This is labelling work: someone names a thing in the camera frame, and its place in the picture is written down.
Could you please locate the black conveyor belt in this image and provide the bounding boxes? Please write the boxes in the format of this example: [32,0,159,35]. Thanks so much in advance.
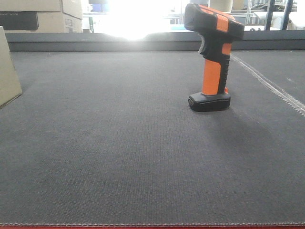
[0,30,305,227]

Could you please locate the large cardboard package box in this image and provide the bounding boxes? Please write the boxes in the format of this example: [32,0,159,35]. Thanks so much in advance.
[0,26,22,108]

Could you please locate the stacked cardboard boxes background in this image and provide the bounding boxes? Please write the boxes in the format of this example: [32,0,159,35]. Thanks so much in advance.
[0,0,82,33]

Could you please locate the orange black barcode scanner gun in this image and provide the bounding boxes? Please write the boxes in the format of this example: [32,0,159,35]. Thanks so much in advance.
[184,3,244,112]

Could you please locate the black shelf posts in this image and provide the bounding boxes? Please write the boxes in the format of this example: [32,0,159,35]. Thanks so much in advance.
[264,0,294,31]

